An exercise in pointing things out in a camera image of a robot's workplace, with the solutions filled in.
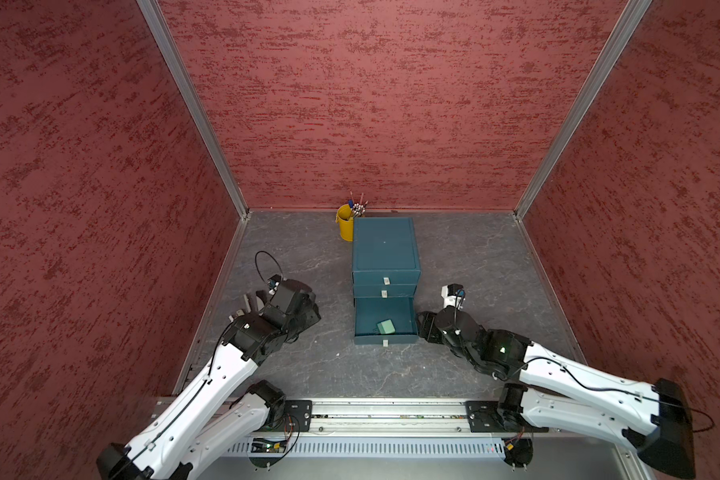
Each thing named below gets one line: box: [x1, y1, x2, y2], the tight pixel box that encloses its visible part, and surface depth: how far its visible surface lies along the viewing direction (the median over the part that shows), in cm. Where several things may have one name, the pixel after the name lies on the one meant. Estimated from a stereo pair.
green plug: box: [376, 319, 396, 335], surface depth 89 cm
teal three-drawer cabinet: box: [352, 217, 420, 345], surface depth 87 cm
